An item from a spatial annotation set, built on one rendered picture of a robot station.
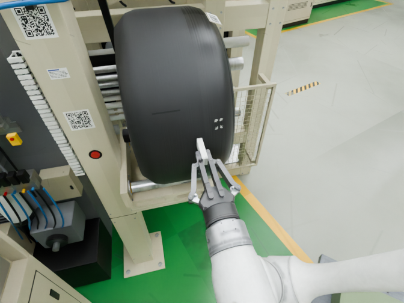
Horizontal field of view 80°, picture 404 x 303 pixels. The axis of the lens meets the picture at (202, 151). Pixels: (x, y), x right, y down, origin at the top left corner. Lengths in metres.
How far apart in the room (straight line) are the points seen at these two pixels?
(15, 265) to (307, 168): 2.16
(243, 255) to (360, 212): 1.91
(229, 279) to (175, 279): 1.32
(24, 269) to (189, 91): 0.76
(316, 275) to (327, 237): 1.50
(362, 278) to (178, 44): 0.63
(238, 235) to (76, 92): 0.60
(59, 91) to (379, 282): 0.85
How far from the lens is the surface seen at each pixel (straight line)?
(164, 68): 0.65
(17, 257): 1.02
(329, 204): 2.26
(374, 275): 0.52
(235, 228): 0.50
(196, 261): 1.81
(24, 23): 0.76
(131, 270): 1.84
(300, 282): 0.59
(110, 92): 1.27
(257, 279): 0.48
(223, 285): 0.48
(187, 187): 1.04
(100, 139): 0.92
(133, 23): 0.75
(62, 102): 0.84
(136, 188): 1.01
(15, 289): 1.00
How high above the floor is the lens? 1.70
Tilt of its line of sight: 45 degrees down
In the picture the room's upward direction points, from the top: straight up
